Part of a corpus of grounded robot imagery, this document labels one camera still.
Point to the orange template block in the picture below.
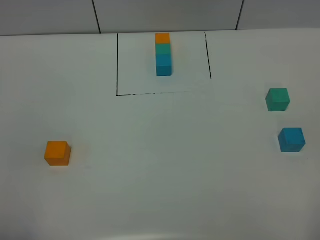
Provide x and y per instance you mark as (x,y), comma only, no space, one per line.
(162,38)

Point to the blue template block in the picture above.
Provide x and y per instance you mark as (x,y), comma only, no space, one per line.
(164,65)

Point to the green template block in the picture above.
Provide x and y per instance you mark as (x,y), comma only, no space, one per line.
(163,49)

